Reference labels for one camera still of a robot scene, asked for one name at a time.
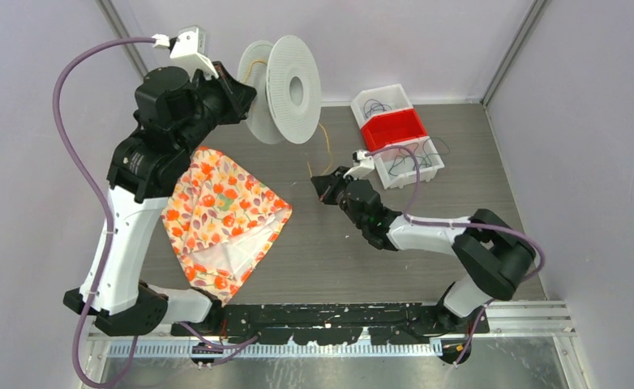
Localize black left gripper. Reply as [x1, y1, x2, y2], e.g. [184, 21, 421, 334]
[175, 59, 255, 156]

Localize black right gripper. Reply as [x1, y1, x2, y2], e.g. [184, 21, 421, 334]
[312, 166, 366, 230]

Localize yellow wire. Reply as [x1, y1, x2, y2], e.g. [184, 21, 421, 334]
[242, 58, 335, 179]

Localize white perforated cable spool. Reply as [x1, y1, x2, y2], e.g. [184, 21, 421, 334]
[238, 35, 322, 144]

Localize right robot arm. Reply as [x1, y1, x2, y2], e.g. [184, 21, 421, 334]
[311, 167, 538, 333]

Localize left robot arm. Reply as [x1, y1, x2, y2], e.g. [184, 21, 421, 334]
[63, 62, 257, 336]

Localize red plastic bin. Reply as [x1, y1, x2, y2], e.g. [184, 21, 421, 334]
[361, 108, 428, 151]

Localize floral orange cloth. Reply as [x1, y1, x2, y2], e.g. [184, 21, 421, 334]
[161, 147, 293, 305]

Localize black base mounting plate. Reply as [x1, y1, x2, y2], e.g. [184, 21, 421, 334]
[170, 302, 489, 346]

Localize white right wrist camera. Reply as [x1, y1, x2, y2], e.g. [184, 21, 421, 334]
[344, 149, 375, 180]

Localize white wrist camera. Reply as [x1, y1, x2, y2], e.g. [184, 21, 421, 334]
[344, 149, 375, 180]
[152, 25, 219, 80]

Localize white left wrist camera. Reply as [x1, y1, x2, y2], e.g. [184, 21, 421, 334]
[152, 25, 219, 80]

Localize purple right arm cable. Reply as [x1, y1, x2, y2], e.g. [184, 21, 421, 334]
[367, 144, 547, 369]

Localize white plastic bin with blue wire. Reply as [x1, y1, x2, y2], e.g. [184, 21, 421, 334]
[350, 83, 413, 126]

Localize blue wire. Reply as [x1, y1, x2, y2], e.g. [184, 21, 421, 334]
[362, 96, 394, 120]

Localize green wire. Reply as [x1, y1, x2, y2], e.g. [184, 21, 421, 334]
[388, 137, 452, 176]

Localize aluminium frame rail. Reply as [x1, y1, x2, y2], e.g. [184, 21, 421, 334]
[88, 301, 577, 364]

